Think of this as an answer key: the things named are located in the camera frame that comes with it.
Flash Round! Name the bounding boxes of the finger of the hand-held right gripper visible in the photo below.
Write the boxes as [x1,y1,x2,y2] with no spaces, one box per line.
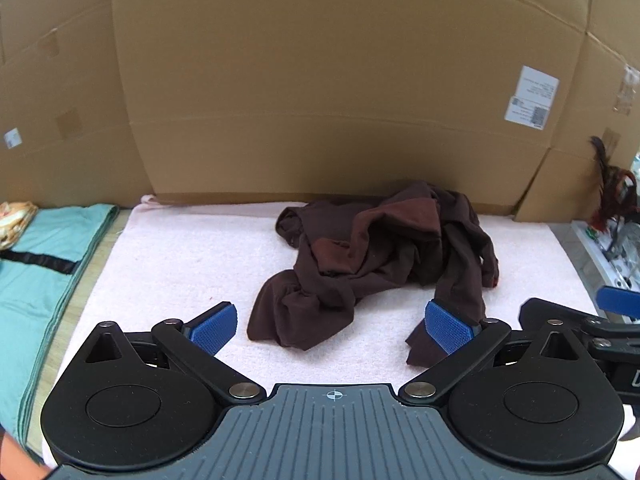
[597,285,640,320]
[518,298,640,361]

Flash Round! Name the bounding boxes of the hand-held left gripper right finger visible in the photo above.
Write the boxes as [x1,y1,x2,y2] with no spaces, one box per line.
[398,299,583,407]

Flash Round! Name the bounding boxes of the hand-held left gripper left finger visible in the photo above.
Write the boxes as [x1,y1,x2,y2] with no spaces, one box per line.
[75,301,267,406]

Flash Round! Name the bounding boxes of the brown pants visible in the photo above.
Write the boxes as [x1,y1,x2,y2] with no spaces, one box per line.
[246,180,501,367]

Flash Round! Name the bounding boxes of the white side table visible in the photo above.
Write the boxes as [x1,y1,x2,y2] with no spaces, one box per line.
[571,220,640,303]

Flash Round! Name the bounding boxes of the pink towel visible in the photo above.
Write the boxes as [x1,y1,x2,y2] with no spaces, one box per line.
[42,194,640,480]

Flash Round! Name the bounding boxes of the dark red feather decoration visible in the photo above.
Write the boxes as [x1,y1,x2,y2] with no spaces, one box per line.
[589,136,640,233]

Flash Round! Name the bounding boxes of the teal cloth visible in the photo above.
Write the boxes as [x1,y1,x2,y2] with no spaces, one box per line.
[0,203,121,448]

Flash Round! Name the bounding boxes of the cardboard box with clear tape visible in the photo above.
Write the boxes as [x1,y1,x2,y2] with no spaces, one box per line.
[514,0,640,225]

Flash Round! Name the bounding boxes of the white shipping label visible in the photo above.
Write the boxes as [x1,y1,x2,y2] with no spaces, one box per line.
[504,65,559,129]

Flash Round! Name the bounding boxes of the yellow floral cloth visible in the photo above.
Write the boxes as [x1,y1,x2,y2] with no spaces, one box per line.
[0,201,39,250]

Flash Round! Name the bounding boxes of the large cardboard box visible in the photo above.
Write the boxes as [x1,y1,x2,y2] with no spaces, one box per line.
[111,0,588,217]

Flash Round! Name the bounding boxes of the cardboard box with small label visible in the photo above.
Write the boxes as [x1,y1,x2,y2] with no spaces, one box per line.
[0,0,161,211]

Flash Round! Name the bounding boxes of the black strap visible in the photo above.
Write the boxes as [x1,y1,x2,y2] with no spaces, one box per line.
[0,250,77,276]

